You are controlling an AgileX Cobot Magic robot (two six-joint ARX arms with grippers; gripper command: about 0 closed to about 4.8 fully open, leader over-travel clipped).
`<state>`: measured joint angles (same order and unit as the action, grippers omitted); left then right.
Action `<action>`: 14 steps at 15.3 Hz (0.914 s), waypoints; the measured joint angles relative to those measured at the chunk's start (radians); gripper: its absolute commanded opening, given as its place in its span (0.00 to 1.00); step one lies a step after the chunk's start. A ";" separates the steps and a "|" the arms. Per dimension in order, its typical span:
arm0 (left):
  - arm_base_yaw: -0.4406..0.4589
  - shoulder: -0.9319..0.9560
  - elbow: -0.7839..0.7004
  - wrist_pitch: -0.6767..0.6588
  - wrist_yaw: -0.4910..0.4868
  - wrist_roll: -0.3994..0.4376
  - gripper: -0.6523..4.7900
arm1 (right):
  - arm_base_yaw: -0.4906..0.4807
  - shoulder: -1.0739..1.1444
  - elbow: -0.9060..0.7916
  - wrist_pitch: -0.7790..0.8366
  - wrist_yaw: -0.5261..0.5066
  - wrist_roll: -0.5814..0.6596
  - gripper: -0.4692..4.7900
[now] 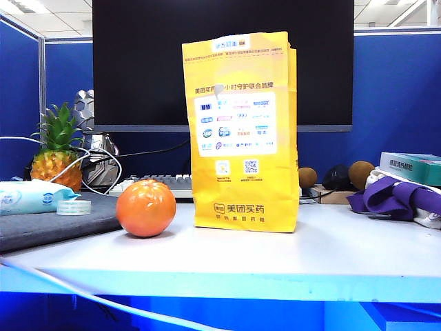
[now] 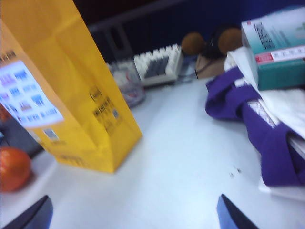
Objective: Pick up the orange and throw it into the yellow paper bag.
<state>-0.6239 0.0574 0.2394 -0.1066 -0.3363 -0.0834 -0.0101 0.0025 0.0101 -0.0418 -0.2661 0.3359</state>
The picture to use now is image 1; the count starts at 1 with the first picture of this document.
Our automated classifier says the black computer mouse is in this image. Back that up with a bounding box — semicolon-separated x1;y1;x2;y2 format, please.
322;163;355;191

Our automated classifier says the silver robot figurine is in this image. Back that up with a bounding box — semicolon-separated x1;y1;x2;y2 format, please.
72;89;121;188

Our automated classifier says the orange fruit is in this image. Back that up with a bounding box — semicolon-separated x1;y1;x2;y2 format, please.
115;179;177;239

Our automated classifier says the purple cloth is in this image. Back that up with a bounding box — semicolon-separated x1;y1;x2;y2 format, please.
346;176;441;222

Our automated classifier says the wet wipes pack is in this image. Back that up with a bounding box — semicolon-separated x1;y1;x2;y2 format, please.
0;178;82;217

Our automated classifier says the brown kiwi fruit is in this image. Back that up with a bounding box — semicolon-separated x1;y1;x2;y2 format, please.
298;167;318;190
348;160;376;191

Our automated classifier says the teal medicine box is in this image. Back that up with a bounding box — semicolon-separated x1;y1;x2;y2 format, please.
378;152;441;188

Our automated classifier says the black cable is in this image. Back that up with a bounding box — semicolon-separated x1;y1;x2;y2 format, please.
82;138;191;170

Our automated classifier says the clear tape roll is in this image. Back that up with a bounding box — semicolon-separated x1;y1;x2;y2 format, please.
56;199;92;217

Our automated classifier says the yellow paper bag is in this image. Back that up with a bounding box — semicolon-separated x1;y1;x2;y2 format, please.
181;31;300;234

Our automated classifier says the white blurred cable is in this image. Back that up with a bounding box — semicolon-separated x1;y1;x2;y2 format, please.
0;257;231;331

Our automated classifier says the pineapple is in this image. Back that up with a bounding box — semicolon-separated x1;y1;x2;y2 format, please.
30;101;85;193

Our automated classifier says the brown cardboard box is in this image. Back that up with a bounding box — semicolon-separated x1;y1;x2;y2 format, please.
304;183;359;205

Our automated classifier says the grey laptop sleeve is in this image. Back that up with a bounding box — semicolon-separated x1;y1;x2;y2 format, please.
0;191;123;253

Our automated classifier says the black computer monitor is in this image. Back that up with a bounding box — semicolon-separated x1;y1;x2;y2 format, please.
92;0;356;134

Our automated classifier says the white grey keyboard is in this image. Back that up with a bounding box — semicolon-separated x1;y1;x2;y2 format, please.
108;173;194;199

